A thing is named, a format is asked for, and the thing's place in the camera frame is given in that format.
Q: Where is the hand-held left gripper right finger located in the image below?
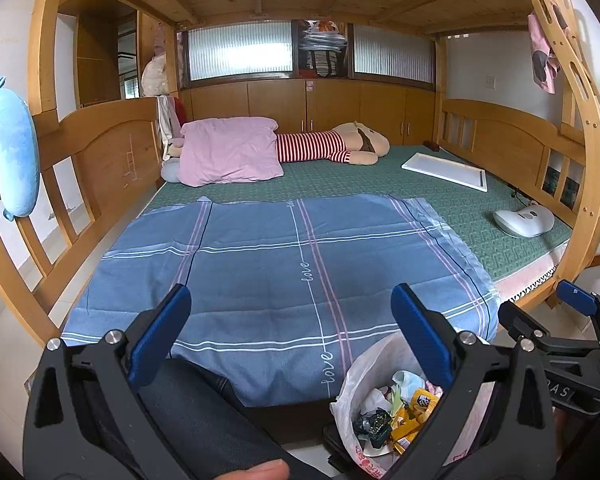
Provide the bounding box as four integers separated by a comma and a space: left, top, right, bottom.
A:
380, 282, 560, 480

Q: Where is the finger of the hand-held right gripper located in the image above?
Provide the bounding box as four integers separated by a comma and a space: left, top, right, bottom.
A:
555, 280, 600, 347
497, 301, 587, 362

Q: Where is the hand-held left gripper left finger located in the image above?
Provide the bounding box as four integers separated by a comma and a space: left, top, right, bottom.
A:
22, 282, 197, 480

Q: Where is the light blue face mask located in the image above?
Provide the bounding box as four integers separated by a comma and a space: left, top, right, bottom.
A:
392, 370, 422, 392

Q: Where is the white plastic trash bag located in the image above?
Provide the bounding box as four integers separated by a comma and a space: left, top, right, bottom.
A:
330, 332, 496, 480

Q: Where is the yellow wrapper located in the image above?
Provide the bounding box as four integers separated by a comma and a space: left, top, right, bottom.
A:
390, 387, 441, 453

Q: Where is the dark green foil wrapper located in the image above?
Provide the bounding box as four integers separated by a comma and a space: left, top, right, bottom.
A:
354, 407, 393, 443

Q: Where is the person's right hand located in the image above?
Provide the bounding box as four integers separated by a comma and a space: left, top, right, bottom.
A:
552, 406, 575, 461

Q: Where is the person's left hand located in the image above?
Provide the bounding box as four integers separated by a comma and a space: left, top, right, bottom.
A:
192, 460, 291, 480

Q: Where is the white handheld vacuum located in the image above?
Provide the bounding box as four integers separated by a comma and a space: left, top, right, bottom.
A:
493, 201, 556, 239

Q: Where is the blue checked blanket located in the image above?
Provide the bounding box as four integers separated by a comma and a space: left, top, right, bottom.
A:
60, 194, 501, 408

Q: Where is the black stool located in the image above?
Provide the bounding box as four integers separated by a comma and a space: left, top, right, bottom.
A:
322, 422, 361, 476

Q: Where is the green bed mat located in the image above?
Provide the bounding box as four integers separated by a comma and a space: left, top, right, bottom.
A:
155, 142, 576, 281

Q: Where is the white flat board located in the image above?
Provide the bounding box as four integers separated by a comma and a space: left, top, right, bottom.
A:
401, 152, 488, 192

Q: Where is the pink pillow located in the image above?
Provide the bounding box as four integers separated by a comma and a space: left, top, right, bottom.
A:
177, 117, 285, 187

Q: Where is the white hanging cloth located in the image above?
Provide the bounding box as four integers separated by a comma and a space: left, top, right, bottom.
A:
155, 96, 181, 158

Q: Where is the striped plush doll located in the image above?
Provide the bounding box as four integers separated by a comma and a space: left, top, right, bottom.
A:
275, 121, 392, 166

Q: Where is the blue plush neck pillow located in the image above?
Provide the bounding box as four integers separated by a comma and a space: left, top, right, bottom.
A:
0, 77, 41, 221

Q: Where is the pink hanging cloth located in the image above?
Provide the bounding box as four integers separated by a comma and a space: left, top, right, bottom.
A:
527, 10, 562, 95

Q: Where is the wooden cabinet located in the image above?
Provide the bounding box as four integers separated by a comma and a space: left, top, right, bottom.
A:
180, 77, 438, 148

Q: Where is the wooden wardrobe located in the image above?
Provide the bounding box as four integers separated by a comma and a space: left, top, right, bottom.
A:
55, 2, 143, 108

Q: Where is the frosted glass window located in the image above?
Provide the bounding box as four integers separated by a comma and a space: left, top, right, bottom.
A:
186, 21, 295, 81
352, 24, 436, 85

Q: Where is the stack of stored bags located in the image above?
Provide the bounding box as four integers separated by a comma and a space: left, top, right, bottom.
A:
296, 19, 351, 80

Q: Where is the wooden bunk bed frame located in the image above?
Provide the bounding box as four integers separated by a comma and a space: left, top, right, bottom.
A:
0, 0, 600, 351

